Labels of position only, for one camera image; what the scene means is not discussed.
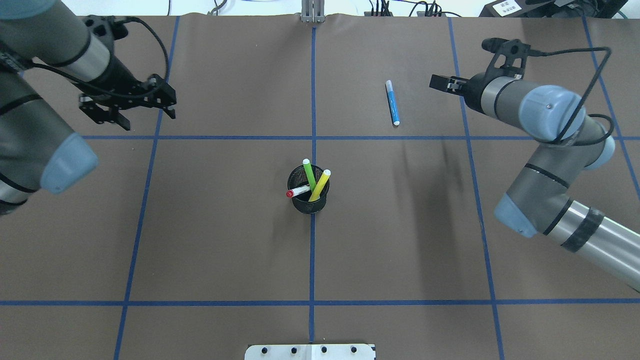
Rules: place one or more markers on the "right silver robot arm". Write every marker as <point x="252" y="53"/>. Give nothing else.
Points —
<point x="537" y="201"/>

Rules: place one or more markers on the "blue marker pen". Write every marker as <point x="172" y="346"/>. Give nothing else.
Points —
<point x="392" y="103"/>

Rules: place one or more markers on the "black mesh pen cup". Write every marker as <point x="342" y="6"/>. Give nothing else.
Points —
<point x="297" y="178"/>

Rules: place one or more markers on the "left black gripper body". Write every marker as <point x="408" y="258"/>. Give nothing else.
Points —
<point x="119" y="79"/>

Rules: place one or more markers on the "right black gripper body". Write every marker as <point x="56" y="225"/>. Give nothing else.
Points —
<point x="473" y="86"/>

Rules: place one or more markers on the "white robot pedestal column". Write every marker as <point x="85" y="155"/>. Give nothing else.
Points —
<point x="337" y="351"/>

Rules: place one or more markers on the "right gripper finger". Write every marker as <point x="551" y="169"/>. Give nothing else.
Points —
<point x="444" y="86"/>
<point x="440" y="78"/>

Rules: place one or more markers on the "red capped white marker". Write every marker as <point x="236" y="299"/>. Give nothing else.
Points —
<point x="297" y="191"/>

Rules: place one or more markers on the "yellow highlighter pen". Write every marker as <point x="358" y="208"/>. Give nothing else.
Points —
<point x="321" y="184"/>

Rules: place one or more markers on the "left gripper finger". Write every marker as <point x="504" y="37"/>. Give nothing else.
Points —
<point x="163" y="95"/>
<point x="111" y="115"/>

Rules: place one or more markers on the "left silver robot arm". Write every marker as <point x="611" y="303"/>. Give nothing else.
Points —
<point x="38" y="148"/>

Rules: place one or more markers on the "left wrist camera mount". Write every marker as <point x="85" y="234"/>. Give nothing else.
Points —
<point x="109" y="28"/>

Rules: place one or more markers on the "aluminium frame post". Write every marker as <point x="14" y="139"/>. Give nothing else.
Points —
<point x="313" y="11"/>

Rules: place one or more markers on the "green highlighter pen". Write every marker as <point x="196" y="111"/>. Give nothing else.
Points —
<point x="310" y="174"/>

